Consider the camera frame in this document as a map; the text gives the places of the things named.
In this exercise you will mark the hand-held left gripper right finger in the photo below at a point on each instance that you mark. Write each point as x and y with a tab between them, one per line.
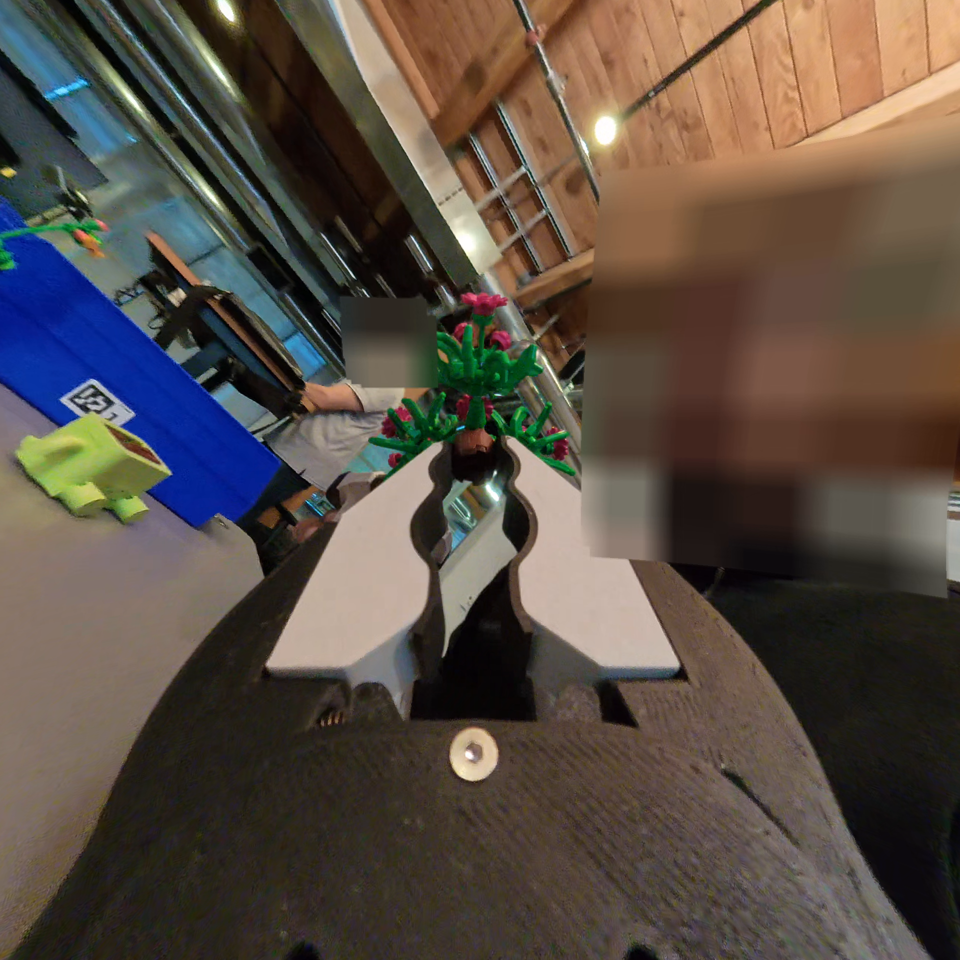
585	615

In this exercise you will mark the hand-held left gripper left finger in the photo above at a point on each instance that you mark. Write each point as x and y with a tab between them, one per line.
360	592

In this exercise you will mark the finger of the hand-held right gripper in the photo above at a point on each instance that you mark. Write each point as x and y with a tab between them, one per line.
358	481

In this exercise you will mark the toy flower plant brown base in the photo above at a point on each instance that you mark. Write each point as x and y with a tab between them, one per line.
480	367

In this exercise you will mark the small toy flower sprig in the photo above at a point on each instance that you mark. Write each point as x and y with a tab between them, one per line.
541	439

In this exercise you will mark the wooden top desk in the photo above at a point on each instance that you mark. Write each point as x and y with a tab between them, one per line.
225	330

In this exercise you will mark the lime green toy planter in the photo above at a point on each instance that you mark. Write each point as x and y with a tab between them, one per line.
90	457

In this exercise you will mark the blue plastic bin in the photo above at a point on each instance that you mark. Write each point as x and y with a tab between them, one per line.
112	352

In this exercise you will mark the round ceiling light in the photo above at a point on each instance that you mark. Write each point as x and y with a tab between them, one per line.
605	129

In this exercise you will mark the silver ventilation duct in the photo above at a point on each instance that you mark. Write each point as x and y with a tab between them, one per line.
420	150

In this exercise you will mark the camera on tripod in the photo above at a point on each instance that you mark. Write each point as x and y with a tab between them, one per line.
67	191

